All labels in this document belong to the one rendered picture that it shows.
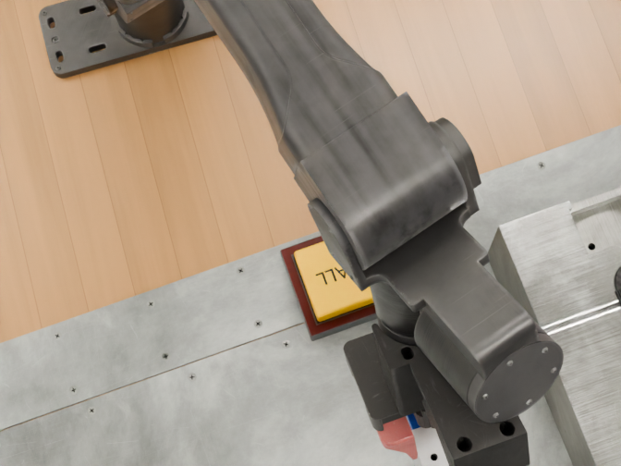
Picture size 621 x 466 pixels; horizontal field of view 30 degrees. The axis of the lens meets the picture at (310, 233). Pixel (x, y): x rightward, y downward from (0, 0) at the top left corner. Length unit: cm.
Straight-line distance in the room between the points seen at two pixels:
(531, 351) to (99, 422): 48
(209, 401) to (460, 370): 40
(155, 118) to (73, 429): 28
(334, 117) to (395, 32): 48
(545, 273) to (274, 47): 38
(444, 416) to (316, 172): 16
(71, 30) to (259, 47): 51
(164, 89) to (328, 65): 48
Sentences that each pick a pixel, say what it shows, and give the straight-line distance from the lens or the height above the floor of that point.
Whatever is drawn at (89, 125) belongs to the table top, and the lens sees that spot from 106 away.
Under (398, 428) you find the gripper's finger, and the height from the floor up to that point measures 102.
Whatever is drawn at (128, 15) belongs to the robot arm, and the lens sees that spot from 95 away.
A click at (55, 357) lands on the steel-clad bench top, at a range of 101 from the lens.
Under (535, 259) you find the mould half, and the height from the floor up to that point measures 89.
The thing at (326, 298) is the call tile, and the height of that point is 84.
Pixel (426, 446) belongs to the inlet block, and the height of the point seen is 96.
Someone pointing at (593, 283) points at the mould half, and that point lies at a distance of 91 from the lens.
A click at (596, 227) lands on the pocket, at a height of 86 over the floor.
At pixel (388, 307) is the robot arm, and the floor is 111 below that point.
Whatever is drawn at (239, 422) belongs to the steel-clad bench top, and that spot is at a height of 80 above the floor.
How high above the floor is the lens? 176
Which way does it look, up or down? 74 degrees down
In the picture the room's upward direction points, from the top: 9 degrees counter-clockwise
